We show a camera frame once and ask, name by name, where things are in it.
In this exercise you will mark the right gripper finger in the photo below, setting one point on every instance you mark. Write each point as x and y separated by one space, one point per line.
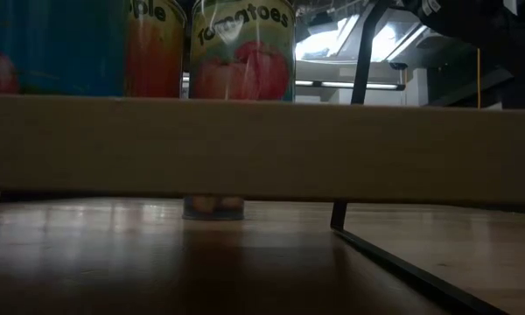
367 52

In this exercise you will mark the tomatoes can yellow blue label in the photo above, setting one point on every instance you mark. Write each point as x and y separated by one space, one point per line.
242 61

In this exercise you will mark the red orange apple can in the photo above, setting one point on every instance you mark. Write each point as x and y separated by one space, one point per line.
155 57

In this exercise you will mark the teal can with red fruit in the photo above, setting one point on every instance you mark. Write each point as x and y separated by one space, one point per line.
57 48

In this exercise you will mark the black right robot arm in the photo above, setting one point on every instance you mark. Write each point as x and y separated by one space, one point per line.
485 39

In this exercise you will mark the light wooden shelf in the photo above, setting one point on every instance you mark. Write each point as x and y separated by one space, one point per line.
262 149

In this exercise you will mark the long ceiling light strip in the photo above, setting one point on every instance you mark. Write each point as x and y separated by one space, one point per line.
332 84

